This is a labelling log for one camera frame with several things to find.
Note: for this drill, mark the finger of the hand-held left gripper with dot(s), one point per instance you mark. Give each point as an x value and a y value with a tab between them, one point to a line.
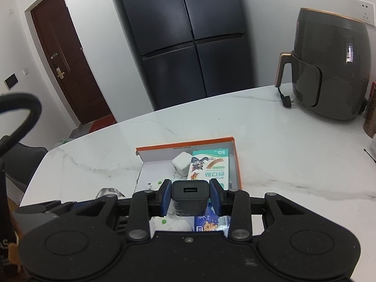
79	205

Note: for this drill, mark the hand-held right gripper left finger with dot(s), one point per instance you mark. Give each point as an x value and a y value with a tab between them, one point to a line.
165	196

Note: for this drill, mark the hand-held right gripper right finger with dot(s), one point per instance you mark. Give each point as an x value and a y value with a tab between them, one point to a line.
216	196

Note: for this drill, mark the white square adaptor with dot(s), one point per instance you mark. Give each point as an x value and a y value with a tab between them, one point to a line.
155	184

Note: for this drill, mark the black USB charger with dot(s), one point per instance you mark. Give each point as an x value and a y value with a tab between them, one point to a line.
189	201

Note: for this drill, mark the blue tissue packet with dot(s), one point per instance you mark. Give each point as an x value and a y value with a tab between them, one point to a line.
210	221

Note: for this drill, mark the teal cartoon bandage box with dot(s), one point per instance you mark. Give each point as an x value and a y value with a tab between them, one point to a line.
210	167

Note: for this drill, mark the small light blue bottle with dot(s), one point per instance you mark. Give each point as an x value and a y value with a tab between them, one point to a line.
110	193

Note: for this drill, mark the white cube charger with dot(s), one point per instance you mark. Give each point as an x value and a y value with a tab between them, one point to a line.
180	166

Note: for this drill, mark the orange cardboard box lid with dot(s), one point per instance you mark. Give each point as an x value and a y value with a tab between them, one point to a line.
147	152

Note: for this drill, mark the black chair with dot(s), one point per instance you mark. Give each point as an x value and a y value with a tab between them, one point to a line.
26	161

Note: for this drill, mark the white green plastic bag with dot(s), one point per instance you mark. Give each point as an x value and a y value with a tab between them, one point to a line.
64	142

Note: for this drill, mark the red doormat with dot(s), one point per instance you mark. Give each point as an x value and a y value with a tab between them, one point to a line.
102	123

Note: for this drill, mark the brown wooden door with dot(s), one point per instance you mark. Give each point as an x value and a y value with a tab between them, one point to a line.
70	64

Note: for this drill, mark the dark grey refrigerator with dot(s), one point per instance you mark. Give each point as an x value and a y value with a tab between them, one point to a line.
182	35

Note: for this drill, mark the grey air fryer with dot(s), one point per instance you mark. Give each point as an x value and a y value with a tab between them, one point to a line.
332	70

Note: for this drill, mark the clear jar with brown contents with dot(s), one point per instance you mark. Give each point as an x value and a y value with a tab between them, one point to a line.
370	120

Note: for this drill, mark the red box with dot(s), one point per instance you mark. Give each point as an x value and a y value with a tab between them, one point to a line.
373	89

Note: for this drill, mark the black wall panel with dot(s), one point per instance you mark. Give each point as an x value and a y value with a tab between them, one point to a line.
11	81

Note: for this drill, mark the white wall socket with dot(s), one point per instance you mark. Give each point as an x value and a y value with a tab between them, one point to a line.
367	11

